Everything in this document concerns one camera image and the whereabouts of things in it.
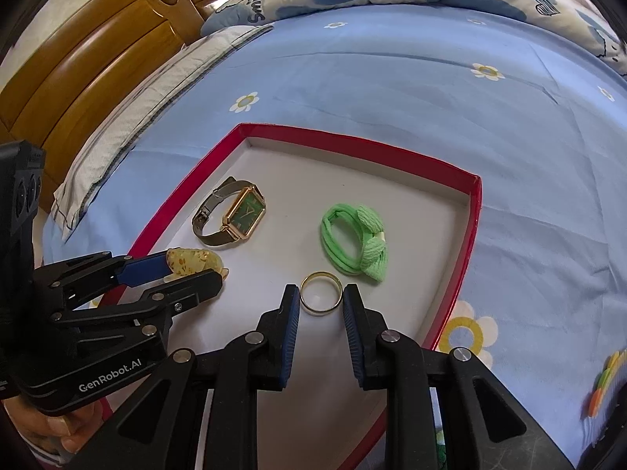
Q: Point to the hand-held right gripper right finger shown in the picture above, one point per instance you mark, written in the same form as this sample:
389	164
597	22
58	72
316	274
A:
352	333

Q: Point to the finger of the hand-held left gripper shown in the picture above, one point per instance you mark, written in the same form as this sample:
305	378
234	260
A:
142	269
196	286

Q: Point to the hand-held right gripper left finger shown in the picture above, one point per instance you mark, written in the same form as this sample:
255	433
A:
291	333

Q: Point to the yellow amber hair claw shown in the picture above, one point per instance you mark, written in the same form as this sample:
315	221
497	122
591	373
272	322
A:
196	258

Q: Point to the red shallow box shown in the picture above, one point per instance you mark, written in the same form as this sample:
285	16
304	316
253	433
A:
294	196

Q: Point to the person's left hand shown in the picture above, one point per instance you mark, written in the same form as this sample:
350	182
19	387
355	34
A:
54	431

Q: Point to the gold green-faced wristwatch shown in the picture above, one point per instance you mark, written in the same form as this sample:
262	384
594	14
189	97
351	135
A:
245	213

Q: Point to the white striped pillow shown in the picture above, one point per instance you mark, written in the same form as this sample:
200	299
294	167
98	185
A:
147	103

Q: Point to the wooden headboard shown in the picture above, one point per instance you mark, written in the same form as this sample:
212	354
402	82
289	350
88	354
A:
98	58

